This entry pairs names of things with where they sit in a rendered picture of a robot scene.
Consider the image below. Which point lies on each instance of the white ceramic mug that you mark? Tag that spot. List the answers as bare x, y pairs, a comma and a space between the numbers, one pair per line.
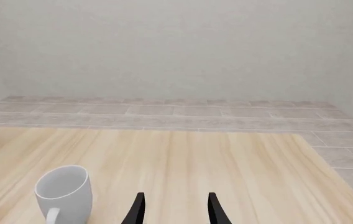
64, 196

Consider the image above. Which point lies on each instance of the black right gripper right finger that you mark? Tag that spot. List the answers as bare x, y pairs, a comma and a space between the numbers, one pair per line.
216, 211

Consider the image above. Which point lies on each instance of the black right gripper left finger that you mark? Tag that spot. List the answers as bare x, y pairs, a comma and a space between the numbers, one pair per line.
136, 211

